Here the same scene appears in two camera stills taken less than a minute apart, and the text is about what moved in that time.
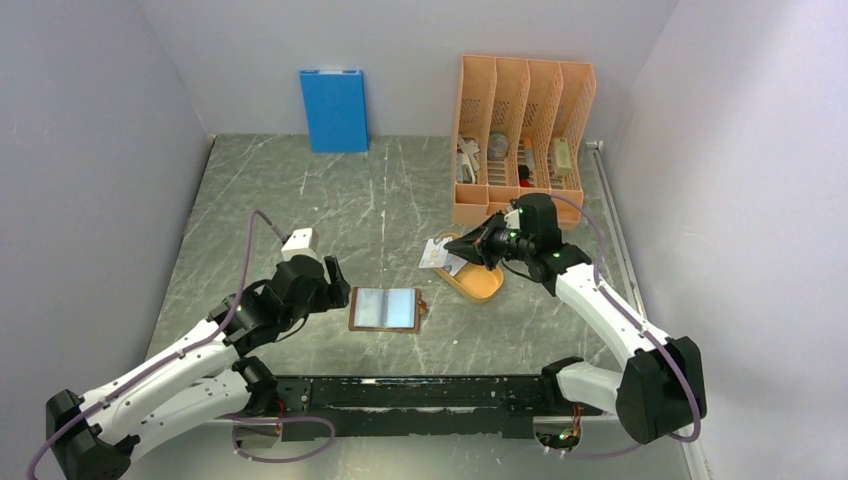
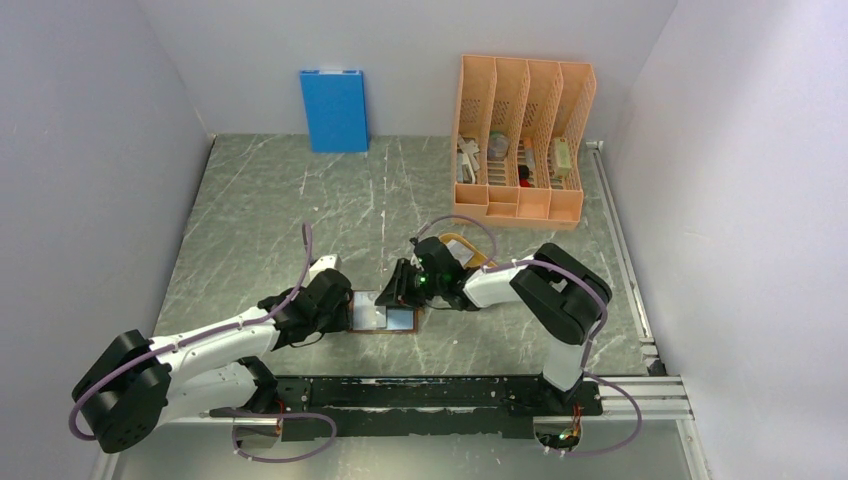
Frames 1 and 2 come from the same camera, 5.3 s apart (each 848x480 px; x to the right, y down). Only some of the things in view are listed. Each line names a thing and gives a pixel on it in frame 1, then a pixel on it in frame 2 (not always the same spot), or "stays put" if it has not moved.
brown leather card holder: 386,309 stays put
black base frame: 318,409 stays put
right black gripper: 475,246 to 396,291
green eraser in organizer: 562,156 stays put
